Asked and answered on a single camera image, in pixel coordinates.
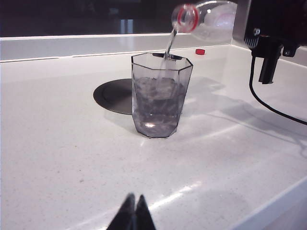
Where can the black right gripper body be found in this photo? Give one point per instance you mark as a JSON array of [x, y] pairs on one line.
[[275, 16]]

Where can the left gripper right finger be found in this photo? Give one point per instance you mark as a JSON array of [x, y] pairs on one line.
[[144, 215]]

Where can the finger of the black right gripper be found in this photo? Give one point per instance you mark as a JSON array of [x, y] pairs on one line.
[[268, 62]]

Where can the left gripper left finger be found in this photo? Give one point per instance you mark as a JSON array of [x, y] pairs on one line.
[[126, 215]]

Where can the clear red-label water bottle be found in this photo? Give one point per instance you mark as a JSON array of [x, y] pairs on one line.
[[211, 21]]

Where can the red bottle cap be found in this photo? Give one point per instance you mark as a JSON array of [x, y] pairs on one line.
[[200, 52]]

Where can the faceted grey glass mug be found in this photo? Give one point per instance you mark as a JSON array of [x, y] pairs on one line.
[[158, 107]]

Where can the round metal countertop disc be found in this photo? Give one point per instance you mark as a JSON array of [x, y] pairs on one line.
[[115, 95]]

